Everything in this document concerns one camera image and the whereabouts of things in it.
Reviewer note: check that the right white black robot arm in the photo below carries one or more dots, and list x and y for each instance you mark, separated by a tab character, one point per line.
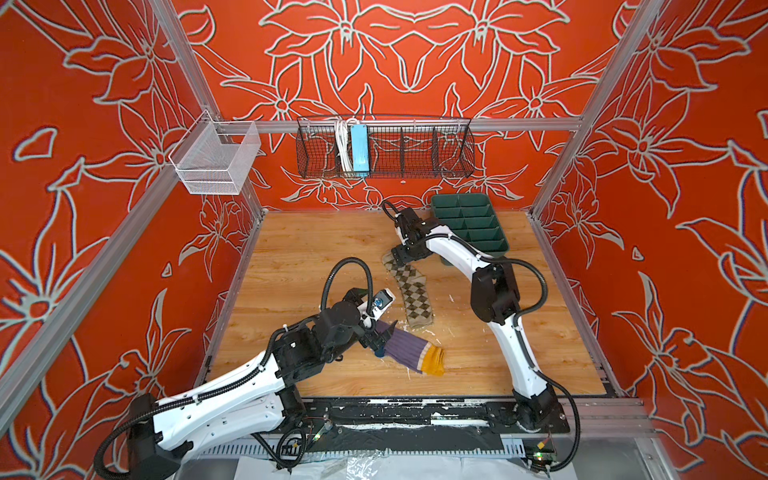
495	299

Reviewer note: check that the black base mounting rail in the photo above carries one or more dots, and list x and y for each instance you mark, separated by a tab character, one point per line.
499	415

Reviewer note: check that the light blue box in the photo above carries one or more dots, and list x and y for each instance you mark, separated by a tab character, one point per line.
360	149

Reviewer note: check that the purple sock with yellow cuff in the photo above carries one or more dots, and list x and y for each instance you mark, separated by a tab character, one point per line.
411	351

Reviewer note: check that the clear plastic wall bin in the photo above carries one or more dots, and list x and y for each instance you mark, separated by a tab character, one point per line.
216	157

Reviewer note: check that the green compartment tray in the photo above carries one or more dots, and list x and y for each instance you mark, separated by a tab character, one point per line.
471	216

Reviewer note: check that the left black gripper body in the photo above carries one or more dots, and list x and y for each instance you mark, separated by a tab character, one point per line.
371	335

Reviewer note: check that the black wire wall basket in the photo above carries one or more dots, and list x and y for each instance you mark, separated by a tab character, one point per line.
400	147

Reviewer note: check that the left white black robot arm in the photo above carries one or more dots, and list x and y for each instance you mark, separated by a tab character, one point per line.
258	397

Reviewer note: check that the beige brown argyle sock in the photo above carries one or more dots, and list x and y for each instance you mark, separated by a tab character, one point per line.
412	285

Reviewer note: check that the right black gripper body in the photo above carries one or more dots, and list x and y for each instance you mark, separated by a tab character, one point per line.
406	252

